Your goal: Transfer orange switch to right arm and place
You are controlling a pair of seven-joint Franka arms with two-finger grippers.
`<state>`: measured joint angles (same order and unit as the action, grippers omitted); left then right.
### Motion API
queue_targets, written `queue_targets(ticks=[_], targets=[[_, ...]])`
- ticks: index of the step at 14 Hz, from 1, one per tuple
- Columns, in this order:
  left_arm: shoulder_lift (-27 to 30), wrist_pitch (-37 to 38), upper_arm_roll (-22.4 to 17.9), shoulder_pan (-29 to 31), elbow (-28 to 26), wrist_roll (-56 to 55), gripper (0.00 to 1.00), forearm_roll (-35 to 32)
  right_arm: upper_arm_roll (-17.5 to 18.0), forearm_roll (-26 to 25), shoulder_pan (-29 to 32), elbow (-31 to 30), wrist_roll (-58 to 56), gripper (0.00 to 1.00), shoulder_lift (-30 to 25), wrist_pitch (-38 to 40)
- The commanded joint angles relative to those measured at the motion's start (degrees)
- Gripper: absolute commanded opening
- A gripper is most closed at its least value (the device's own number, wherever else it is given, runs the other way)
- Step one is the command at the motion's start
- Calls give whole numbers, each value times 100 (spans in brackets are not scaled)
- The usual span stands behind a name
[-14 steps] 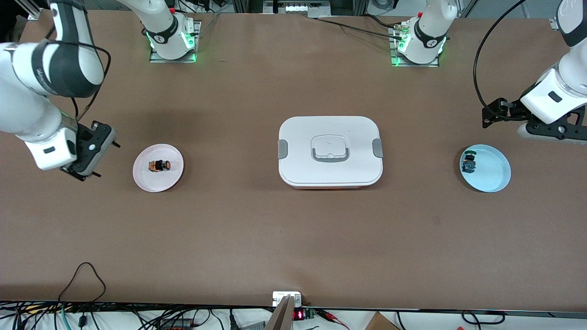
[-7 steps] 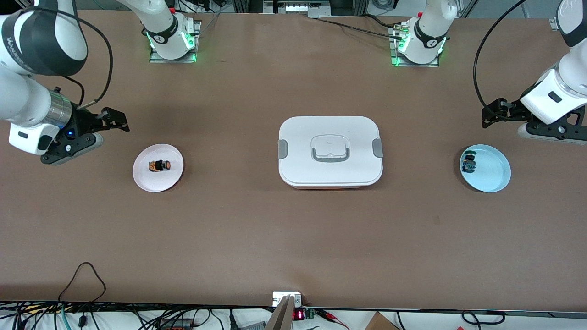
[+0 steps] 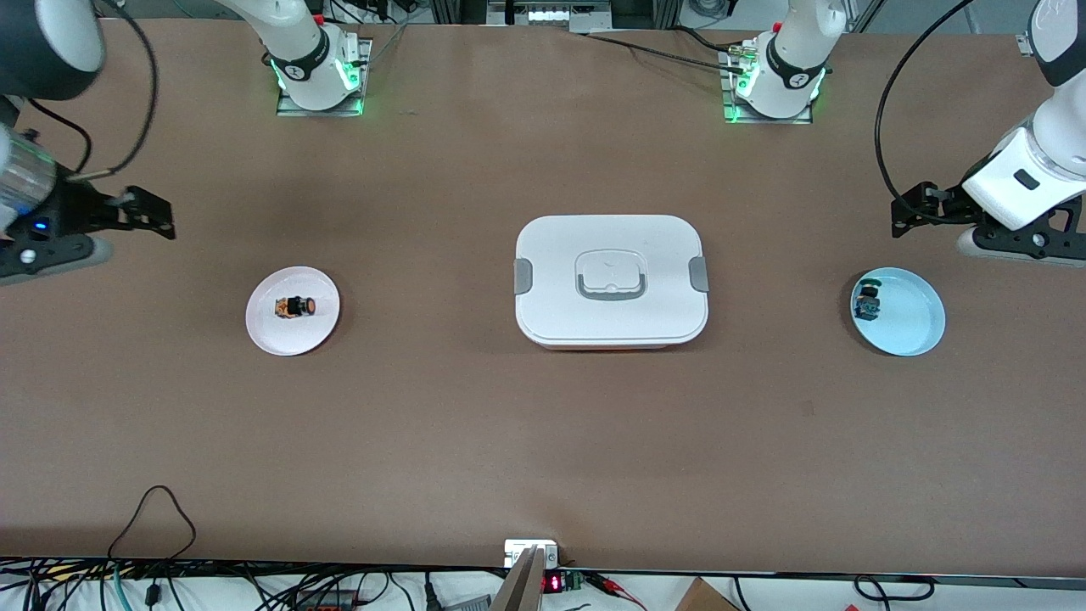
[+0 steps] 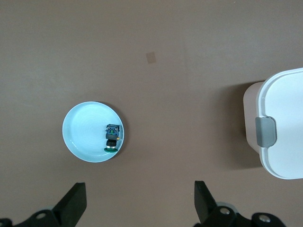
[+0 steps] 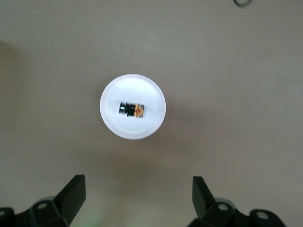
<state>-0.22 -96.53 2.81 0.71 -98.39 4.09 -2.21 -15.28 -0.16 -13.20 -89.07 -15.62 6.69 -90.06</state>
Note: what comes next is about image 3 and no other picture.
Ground light blue round plate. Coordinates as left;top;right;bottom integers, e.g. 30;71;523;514
850;266;947;357

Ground pink round plate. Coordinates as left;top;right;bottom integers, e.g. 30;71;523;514
245;266;341;357

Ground white lidded pink lunch box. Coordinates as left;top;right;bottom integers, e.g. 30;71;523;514
514;214;710;351

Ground white power strip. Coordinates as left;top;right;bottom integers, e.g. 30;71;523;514
488;0;612;28

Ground brown cardboard box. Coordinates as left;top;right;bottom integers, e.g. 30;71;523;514
675;577;741;611

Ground red black clip leads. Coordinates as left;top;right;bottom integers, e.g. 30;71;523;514
585;572;648;611

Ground aluminium profile bar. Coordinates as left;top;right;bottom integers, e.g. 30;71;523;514
490;546;546;611

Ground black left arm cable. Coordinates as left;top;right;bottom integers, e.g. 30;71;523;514
873;0;978;227

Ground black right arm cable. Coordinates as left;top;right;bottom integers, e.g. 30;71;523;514
64;0;161;183

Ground thin black looped cable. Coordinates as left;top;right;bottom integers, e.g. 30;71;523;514
106;485;198;562

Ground black arm base cable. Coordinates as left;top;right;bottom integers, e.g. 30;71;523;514
577;25;749;74

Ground black flat looped cable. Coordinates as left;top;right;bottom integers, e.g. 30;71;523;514
853;575;936;603

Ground white metal bracket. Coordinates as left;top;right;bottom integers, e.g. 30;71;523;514
504;539;559;569

